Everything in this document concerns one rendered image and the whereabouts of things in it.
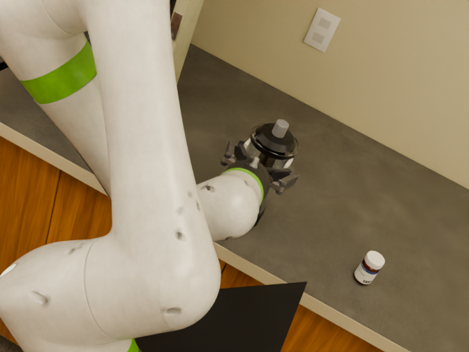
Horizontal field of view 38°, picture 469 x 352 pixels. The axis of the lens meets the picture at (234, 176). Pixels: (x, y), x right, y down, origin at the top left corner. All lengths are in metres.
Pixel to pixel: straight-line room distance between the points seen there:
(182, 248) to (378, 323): 0.83
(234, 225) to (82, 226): 0.69
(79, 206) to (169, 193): 0.91
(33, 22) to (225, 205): 0.41
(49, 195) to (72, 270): 0.91
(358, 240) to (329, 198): 0.15
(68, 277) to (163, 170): 0.17
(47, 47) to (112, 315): 0.39
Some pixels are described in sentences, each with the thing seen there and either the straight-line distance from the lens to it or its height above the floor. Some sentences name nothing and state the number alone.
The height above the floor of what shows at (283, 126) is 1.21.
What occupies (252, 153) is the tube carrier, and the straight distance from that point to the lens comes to 1.45.
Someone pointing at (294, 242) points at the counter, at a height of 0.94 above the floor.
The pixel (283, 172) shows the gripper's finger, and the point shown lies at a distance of 1.39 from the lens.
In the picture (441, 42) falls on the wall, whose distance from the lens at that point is 1.93.
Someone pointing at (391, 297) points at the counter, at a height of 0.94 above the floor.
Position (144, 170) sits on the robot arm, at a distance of 0.80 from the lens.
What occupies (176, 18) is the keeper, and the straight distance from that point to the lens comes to 1.63.
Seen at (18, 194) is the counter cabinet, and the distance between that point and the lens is 1.79.
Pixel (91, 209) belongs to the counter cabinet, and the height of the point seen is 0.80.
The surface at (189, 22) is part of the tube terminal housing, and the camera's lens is 1.68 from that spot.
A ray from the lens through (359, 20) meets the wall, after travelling 1.94.
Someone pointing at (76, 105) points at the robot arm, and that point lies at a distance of 1.02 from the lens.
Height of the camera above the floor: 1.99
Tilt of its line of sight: 39 degrees down
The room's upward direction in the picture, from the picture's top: 24 degrees clockwise
